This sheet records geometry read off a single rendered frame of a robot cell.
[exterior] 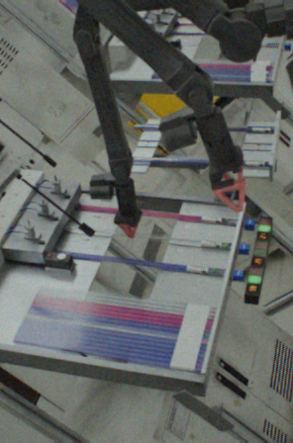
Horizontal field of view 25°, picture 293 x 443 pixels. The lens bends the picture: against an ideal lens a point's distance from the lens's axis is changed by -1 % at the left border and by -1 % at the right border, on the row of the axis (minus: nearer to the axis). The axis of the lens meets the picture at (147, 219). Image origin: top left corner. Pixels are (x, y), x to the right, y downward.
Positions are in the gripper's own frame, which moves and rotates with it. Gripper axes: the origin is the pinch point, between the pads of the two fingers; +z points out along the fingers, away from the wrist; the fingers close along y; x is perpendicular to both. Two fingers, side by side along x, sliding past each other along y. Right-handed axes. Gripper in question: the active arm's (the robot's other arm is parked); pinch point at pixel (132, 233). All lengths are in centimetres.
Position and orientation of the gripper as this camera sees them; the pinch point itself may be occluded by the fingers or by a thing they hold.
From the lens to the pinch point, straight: 197.7
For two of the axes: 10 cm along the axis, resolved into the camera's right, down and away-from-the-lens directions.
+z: 1.0, 7.6, 6.4
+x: 9.6, 0.9, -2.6
